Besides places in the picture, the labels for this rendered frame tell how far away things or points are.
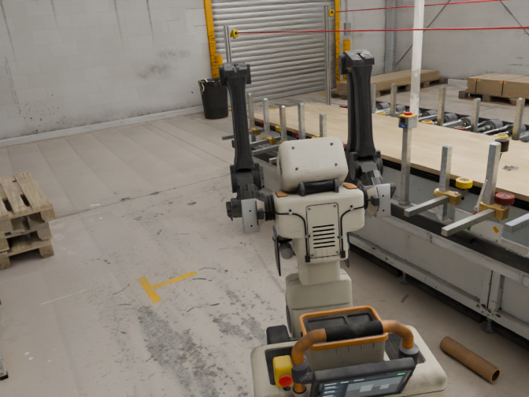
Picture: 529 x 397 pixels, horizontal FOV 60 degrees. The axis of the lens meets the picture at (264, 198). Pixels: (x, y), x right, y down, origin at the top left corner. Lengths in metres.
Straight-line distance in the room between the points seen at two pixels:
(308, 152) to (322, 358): 0.61
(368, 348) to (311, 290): 0.34
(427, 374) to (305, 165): 0.69
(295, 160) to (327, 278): 0.42
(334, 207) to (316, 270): 0.24
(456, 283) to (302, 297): 1.56
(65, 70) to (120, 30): 1.22
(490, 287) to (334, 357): 1.62
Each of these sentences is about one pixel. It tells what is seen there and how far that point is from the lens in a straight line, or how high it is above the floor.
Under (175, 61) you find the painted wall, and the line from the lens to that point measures 9.47.
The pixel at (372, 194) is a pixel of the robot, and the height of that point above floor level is 1.20.
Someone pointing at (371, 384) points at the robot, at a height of 0.88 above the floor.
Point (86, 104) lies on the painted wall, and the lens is 9.07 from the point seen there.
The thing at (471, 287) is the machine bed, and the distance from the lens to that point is 2.95.
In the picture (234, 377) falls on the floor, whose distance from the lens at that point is 2.60.
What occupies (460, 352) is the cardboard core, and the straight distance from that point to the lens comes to 2.70.
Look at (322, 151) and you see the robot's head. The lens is 1.45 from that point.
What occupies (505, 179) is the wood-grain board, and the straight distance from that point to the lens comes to 2.63.
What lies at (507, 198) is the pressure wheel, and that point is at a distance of 2.37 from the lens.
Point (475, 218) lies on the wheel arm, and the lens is 2.24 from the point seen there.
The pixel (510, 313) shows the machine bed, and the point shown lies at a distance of 2.87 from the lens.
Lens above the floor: 1.77
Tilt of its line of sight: 22 degrees down
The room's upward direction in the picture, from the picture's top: 4 degrees counter-clockwise
